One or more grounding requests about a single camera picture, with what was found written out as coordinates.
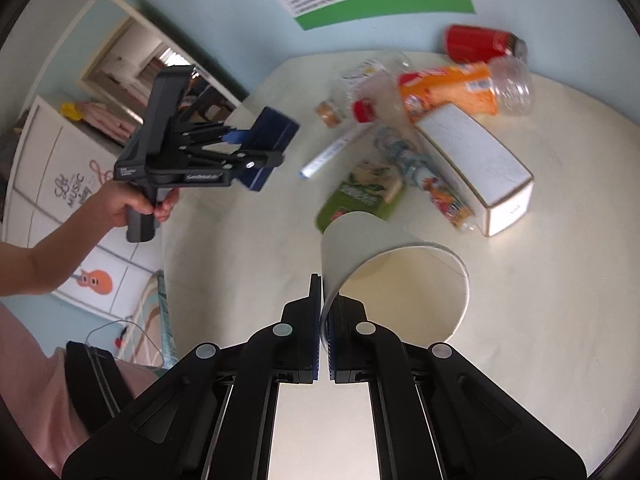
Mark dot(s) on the person's left hand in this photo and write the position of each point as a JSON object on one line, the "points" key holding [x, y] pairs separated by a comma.
{"points": [[117, 205]]}

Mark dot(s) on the clear bottle with red cap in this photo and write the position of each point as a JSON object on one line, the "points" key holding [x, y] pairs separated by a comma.
{"points": [[367, 82]]}

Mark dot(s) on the crushed colourful label bottle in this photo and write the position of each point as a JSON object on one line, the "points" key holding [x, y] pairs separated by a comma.
{"points": [[425, 175]]}

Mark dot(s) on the orange label plastic jar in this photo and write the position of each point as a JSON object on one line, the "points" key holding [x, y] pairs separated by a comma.
{"points": [[450, 90]]}

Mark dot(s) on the white paper cup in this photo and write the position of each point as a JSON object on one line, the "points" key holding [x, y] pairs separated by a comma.
{"points": [[360, 240]]}

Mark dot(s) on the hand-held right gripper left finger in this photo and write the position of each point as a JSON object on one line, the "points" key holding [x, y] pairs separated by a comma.
{"points": [[300, 335]]}

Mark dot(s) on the door frame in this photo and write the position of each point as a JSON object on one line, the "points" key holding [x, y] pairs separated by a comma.
{"points": [[125, 20]]}

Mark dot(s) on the white tube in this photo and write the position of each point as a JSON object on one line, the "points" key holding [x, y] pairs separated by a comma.
{"points": [[330, 152]]}

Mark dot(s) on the red drink can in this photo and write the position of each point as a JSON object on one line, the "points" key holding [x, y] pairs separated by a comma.
{"points": [[475, 42]]}

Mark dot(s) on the green snack packet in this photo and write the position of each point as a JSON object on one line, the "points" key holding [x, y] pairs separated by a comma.
{"points": [[355, 195]]}

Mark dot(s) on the person's left forearm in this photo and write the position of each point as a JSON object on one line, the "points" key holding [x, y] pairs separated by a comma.
{"points": [[50, 255]]}

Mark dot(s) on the dark blue box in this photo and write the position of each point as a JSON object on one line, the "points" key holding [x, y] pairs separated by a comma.
{"points": [[272, 132]]}

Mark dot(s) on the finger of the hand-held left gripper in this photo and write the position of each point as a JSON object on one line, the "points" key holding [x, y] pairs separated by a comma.
{"points": [[232, 136], [250, 161]]}

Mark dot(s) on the person's pink clothing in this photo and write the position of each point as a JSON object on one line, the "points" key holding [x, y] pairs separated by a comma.
{"points": [[30, 385]]}

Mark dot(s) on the yellow object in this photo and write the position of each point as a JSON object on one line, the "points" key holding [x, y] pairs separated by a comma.
{"points": [[70, 110]]}

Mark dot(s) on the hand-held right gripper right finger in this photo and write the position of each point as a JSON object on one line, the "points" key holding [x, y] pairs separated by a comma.
{"points": [[345, 340]]}

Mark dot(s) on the striped mat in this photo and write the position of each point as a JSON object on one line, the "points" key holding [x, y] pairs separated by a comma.
{"points": [[150, 310]]}

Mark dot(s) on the white carton box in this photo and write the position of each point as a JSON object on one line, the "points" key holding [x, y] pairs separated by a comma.
{"points": [[475, 155]]}

